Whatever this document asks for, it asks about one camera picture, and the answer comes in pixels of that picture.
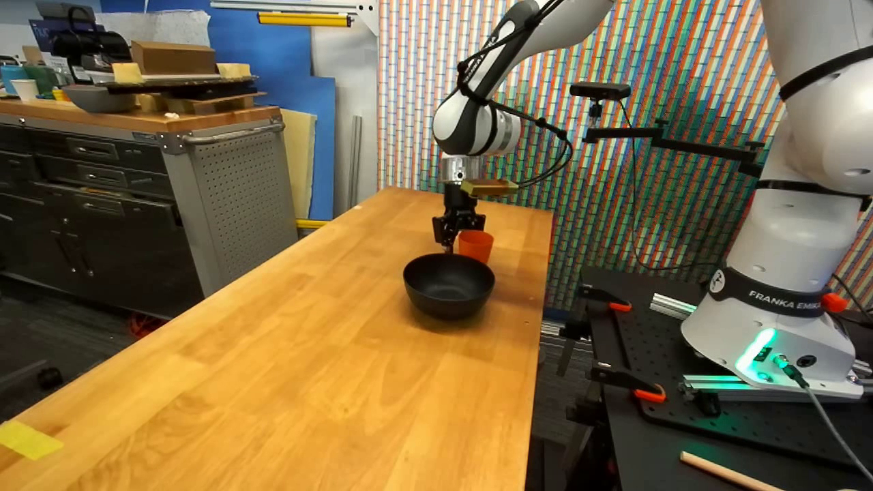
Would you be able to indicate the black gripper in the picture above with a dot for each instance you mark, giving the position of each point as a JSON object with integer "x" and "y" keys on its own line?
{"x": 462, "y": 206}

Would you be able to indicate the orange plastic cup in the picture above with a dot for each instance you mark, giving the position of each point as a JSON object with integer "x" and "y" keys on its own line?
{"x": 476, "y": 245}

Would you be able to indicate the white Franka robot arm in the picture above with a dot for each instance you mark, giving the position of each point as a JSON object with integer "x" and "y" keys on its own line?
{"x": 801, "y": 254}

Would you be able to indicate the black bowl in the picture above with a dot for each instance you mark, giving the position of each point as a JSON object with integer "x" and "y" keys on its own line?
{"x": 447, "y": 286}

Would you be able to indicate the white cup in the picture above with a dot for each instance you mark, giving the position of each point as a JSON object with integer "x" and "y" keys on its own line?
{"x": 26, "y": 87}

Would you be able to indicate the beige board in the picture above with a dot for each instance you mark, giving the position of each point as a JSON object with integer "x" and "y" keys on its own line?
{"x": 300, "y": 164}

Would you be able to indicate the blue board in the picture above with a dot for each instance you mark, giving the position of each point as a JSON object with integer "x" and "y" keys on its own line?
{"x": 274, "y": 64}

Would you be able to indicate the yellow spirit level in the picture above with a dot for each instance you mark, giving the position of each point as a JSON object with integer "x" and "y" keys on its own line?
{"x": 303, "y": 20}

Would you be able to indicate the brown wooden box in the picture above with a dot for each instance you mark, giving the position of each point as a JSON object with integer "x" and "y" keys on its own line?
{"x": 172, "y": 57}

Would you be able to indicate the grey metal tool cabinet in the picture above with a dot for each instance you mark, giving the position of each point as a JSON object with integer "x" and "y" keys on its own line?
{"x": 111, "y": 209}

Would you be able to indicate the wooden dowel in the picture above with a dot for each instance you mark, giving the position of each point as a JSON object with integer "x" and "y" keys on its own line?
{"x": 726, "y": 472}

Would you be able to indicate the red knob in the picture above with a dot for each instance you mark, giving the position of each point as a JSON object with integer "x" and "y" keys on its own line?
{"x": 835, "y": 304}

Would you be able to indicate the black bulky equipment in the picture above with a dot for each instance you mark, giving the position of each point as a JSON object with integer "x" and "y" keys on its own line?
{"x": 83, "y": 35}

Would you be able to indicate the yellow sticky note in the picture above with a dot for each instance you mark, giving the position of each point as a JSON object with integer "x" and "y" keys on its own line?
{"x": 27, "y": 440}

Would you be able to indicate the tan wrist camera mount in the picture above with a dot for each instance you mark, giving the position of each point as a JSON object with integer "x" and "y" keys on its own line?
{"x": 491, "y": 185}

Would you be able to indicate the black exterior camera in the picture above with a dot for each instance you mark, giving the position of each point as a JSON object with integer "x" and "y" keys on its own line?
{"x": 600, "y": 90}

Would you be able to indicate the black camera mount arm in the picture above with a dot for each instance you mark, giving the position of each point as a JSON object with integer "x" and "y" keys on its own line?
{"x": 673, "y": 140}

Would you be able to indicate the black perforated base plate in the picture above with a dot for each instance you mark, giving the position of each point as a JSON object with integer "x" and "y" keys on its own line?
{"x": 664, "y": 349}

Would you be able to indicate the aluminium rail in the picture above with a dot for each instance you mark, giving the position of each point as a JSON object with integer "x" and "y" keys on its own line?
{"x": 726, "y": 382}

